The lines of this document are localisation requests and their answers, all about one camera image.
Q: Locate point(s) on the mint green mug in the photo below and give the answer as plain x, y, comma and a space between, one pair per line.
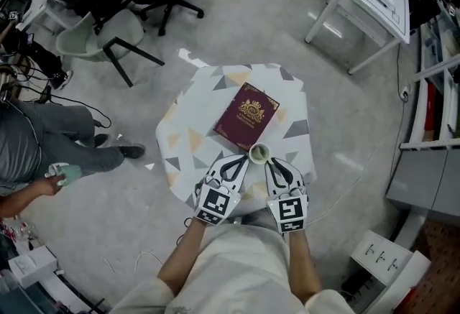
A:
70, 174

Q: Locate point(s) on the white drawer cabinet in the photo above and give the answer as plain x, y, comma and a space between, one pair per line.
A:
384, 258

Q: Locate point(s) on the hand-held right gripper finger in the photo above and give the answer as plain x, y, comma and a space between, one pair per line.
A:
299, 181
269, 187

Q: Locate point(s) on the person's gray trousers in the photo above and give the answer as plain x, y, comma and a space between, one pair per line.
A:
258, 217

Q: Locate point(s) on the person's left forearm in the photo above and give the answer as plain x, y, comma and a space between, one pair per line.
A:
181, 258

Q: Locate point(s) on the white cup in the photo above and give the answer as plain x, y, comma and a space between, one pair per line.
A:
251, 158

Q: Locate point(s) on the white cardboard box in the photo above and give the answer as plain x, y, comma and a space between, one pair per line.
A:
32, 266

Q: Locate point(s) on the maroon gold-print box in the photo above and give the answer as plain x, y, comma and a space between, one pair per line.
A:
248, 116

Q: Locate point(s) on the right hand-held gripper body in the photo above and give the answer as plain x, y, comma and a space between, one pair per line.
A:
289, 212

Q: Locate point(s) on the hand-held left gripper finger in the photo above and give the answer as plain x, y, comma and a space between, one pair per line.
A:
241, 181
215, 169

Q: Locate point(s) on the gray cabinet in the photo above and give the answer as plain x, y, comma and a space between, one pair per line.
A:
424, 183

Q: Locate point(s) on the white shell chair black legs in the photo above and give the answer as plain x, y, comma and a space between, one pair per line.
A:
79, 39

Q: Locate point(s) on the white square table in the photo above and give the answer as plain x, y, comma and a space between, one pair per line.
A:
359, 18

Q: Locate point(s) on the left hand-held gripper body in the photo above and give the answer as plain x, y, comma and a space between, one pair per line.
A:
215, 203

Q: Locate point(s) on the person in white shirt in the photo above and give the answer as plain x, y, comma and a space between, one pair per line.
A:
237, 269

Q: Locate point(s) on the person's right forearm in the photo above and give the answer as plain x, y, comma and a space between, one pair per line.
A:
305, 269

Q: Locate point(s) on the geometric pattern tablecloth table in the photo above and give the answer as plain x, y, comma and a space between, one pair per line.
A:
194, 111

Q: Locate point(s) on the white shelf unit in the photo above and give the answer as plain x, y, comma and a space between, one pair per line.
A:
435, 104

